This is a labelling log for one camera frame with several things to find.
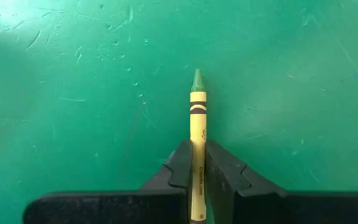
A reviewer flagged yellow-green crayon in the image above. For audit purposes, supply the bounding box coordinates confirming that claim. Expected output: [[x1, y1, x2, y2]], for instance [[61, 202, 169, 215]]
[[189, 68, 208, 224]]

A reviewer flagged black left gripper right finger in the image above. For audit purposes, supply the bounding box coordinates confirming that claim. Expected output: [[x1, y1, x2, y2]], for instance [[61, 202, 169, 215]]
[[206, 139, 287, 224]]

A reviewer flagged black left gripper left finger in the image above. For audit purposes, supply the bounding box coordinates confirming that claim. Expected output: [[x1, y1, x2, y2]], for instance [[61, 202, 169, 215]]
[[140, 139, 193, 224]]

